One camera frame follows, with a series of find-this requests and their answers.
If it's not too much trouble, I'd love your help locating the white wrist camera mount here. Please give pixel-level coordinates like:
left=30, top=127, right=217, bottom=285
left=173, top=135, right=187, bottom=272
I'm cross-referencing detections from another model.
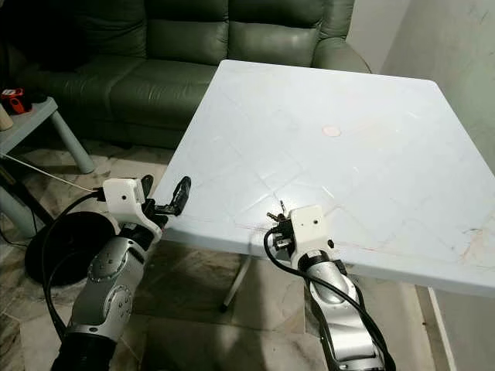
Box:
left=102, top=177, right=160, bottom=230
left=288, top=204, right=333, bottom=257

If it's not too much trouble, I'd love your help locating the dark green leather sofa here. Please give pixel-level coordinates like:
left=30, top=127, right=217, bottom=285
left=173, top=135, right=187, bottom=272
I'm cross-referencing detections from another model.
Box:
left=0, top=0, right=372, bottom=151

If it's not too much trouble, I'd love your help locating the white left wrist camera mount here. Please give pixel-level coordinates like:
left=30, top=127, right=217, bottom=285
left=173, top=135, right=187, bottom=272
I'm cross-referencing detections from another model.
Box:
left=102, top=177, right=160, bottom=230

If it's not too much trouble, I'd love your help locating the black pedestal fan stand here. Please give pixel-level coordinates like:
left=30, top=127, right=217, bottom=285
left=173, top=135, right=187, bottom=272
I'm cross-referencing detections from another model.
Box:
left=0, top=166, right=113, bottom=288

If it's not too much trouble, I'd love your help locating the white floor cable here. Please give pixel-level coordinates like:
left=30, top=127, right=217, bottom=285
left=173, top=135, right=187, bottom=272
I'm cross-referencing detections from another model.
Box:
left=0, top=152, right=107, bottom=196

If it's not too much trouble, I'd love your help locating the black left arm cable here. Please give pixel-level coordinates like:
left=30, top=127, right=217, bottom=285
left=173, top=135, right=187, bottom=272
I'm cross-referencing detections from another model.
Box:
left=41, top=191, right=109, bottom=342

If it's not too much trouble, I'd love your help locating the white plastic square table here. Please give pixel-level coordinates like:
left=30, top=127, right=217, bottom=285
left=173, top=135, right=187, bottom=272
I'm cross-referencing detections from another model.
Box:
left=151, top=59, right=495, bottom=371

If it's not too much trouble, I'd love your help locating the silver bunch of keys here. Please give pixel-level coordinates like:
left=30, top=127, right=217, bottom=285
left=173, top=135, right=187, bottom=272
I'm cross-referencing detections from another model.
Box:
left=266, top=199, right=288, bottom=226

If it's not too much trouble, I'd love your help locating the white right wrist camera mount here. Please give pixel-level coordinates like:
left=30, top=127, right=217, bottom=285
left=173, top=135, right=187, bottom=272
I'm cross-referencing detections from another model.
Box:
left=288, top=204, right=333, bottom=257

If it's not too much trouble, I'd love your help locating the black fabric pile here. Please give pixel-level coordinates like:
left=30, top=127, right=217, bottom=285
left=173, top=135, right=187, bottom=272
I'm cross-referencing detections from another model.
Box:
left=0, top=0, right=84, bottom=76

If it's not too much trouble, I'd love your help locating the beige cup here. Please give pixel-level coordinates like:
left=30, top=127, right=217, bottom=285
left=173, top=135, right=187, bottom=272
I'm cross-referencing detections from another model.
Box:
left=0, top=104, right=15, bottom=131

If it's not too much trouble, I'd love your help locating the small red object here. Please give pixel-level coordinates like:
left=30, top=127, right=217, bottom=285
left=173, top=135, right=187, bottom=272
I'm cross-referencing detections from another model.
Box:
left=3, top=87, right=26, bottom=116

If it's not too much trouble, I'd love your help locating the grey side table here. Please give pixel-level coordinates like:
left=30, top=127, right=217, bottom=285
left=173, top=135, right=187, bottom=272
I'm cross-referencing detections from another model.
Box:
left=0, top=94, right=97, bottom=242

